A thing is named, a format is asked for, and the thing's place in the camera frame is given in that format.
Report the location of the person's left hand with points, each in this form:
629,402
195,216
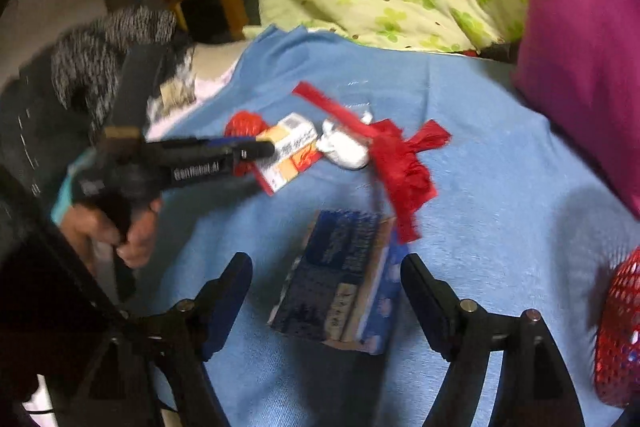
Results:
82,226

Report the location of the beige patterned fabric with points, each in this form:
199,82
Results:
175,94

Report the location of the orange white cardboard box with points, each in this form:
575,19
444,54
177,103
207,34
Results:
295,150

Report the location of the red plastic bag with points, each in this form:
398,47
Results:
245,123

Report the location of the blue fleece blanket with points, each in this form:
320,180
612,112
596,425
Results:
519,221

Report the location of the magenta pillow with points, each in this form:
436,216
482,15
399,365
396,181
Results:
578,64

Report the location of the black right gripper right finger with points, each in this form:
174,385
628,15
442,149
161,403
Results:
534,388

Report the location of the red ribbon plastic strip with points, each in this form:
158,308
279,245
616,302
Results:
408,183

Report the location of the pale pink bed sheet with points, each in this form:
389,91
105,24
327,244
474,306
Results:
206,88

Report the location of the black white speckled garment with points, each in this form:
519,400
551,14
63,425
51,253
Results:
54,109

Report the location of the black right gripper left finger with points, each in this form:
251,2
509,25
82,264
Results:
109,356

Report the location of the blue printed package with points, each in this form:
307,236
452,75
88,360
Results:
343,288

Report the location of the red plastic mesh basket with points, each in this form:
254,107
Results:
616,360

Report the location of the white wrapper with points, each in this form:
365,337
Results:
337,145

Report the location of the teal cloth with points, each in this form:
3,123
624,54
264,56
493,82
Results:
64,199

